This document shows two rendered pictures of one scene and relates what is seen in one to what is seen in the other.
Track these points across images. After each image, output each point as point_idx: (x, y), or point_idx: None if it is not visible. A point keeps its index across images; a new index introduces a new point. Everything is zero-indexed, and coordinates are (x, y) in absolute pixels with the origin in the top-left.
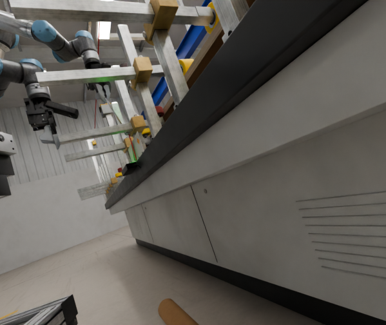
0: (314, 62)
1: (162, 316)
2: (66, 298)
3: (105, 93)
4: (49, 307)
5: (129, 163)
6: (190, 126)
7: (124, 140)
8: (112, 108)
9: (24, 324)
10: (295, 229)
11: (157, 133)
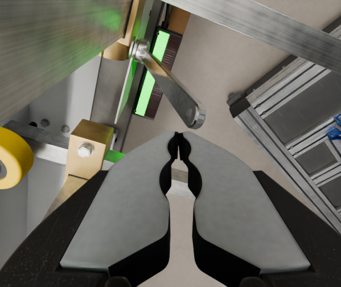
0: None
1: (187, 23)
2: (241, 114)
3: (171, 165)
4: (257, 114)
5: (174, 33)
6: None
7: (105, 153)
8: (170, 73)
9: (282, 104)
10: None
11: None
